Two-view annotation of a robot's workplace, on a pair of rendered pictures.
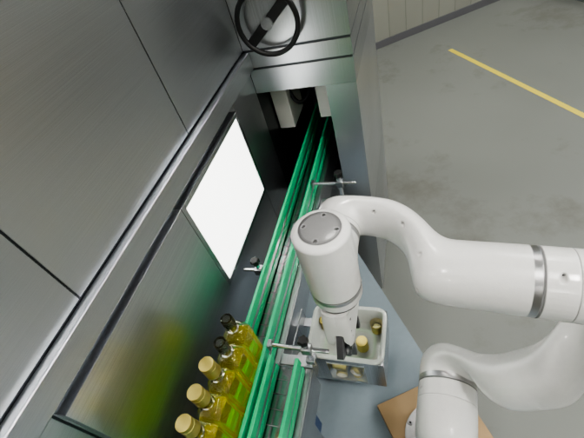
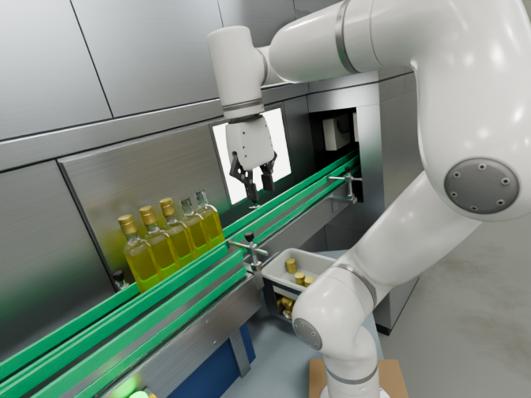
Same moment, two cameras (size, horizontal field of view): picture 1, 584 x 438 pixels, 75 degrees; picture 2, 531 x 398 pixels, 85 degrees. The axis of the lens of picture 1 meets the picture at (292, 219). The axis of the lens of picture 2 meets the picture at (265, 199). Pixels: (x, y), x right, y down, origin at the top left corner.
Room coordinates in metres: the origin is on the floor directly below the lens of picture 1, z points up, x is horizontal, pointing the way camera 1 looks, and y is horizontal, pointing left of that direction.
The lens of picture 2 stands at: (-0.23, -0.24, 1.56)
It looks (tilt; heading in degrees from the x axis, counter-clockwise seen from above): 20 degrees down; 19
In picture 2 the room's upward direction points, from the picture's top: 12 degrees counter-clockwise
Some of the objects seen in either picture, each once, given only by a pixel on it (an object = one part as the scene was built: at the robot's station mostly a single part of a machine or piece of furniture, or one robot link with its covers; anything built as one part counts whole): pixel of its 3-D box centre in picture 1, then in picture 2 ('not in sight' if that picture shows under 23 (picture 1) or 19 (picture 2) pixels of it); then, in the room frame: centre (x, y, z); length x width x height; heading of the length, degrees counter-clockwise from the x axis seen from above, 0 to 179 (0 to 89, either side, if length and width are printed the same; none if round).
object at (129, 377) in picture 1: (201, 257); (213, 170); (0.72, 0.27, 1.32); 0.90 x 0.03 x 0.34; 153
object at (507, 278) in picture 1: (410, 248); (291, 58); (0.32, -0.15, 1.60); 0.30 x 0.16 x 0.09; 59
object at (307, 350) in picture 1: (298, 349); (247, 249); (0.48, 0.10, 1.12); 0.17 x 0.03 x 0.12; 63
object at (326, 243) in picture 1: (328, 254); (236, 67); (0.35, -0.03, 1.61); 0.09 x 0.08 x 0.13; 149
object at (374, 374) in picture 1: (341, 344); (297, 287); (0.55, -0.02, 0.92); 0.27 x 0.17 x 0.15; 63
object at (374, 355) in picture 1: (348, 337); (302, 277); (0.54, -0.04, 0.97); 0.22 x 0.17 x 0.09; 63
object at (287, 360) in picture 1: (300, 364); (249, 274); (0.49, 0.12, 1.02); 0.09 x 0.04 x 0.07; 63
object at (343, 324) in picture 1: (341, 306); (250, 140); (0.35, -0.03, 1.47); 0.10 x 0.07 x 0.11; 153
